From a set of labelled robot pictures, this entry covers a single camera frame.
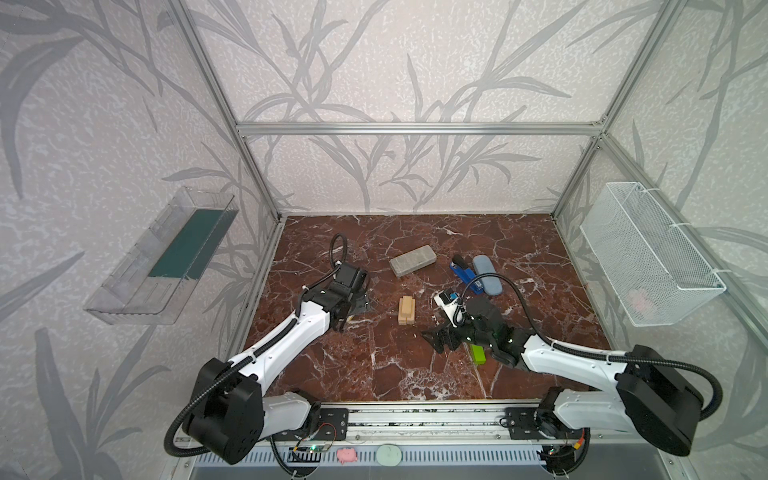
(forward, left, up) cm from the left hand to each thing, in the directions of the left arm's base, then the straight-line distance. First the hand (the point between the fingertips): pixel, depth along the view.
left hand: (359, 292), depth 86 cm
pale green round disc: (-38, -10, -7) cm, 40 cm away
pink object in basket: (-8, -72, +11) cm, 73 cm away
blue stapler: (+15, -32, -8) cm, 36 cm away
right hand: (-6, -21, -1) cm, 22 cm away
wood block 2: (-4, -15, -8) cm, 18 cm away
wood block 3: (-4, -13, -8) cm, 15 cm away
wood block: (-3, -13, -6) cm, 14 cm away
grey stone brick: (+16, -16, -7) cm, 24 cm away
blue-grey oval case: (+7, -42, -7) cm, 43 cm away
